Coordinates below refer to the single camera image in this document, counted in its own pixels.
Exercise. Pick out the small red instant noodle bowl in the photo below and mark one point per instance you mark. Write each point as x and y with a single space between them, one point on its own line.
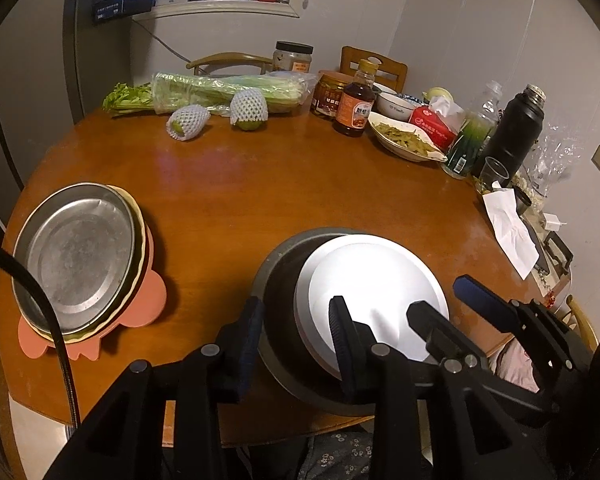
380 280

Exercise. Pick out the person's legs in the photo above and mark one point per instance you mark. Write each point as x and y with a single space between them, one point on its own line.
330 455

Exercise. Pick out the white paper tissue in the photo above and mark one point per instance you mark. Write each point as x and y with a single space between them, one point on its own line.
510 230

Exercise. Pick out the black electronic box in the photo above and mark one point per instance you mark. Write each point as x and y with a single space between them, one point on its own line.
120 9

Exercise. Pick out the white charger plug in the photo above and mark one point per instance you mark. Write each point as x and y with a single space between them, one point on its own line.
554 222

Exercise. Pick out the grey refrigerator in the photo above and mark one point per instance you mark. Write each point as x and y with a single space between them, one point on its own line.
30 85

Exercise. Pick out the red tissue pack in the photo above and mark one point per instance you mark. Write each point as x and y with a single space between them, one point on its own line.
430 125

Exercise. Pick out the white ceramic bowl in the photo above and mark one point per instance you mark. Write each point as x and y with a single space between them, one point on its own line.
395 107

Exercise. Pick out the red-label sauce jar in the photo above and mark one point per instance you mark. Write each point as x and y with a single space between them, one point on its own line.
327 97

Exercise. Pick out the white dish of vegetables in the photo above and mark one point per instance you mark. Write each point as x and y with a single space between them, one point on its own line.
405 135

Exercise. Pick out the brown sauce bottle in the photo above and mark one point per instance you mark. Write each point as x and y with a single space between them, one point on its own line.
352 110

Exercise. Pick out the blue patterned bowl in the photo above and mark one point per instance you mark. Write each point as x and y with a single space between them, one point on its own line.
411 99

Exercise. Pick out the pink quilted cloth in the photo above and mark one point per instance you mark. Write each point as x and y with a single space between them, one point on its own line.
517 365

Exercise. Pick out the stainless steel plate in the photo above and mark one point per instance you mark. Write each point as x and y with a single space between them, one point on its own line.
75 255

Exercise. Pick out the clear plastic wrap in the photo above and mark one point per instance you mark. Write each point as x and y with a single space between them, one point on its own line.
555 160

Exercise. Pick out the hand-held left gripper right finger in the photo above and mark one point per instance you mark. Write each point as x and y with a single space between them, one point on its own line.
342 345

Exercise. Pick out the cream shell-shaped plate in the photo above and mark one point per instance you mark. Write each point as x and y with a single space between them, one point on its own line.
140 235

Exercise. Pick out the green fruit in foam net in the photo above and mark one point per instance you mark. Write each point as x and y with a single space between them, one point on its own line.
250 110
187 122

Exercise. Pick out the clear jar with black lid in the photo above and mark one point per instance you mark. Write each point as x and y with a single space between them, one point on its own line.
292 57

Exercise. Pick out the curved-back wooden chair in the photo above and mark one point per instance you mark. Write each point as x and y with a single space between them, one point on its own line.
230 57

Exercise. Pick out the small dark cup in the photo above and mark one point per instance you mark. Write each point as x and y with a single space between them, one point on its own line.
522 201

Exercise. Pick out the celery bunch in plastic bag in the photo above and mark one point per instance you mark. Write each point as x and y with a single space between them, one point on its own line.
230 90

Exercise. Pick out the clear glass cup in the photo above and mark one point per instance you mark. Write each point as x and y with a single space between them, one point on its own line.
494 172

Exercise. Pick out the pink plastic plate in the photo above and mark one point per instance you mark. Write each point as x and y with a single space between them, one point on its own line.
145 305

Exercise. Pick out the slatted wooden chair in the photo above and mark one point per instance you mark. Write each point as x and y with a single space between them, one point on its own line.
395 72

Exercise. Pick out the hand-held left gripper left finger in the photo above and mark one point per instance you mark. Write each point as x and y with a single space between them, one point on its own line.
250 345

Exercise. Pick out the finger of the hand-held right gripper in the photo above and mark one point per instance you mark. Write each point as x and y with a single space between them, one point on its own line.
480 295
435 325

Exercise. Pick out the plastic bottle with green drink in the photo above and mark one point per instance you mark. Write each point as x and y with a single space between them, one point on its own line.
467 145

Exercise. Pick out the stainless steel bowl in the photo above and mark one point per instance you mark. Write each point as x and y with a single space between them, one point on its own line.
277 310

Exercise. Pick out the black thermos flask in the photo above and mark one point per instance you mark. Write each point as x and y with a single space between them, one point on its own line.
515 130

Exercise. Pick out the pale yellow round fruit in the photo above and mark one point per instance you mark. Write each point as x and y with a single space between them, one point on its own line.
439 94

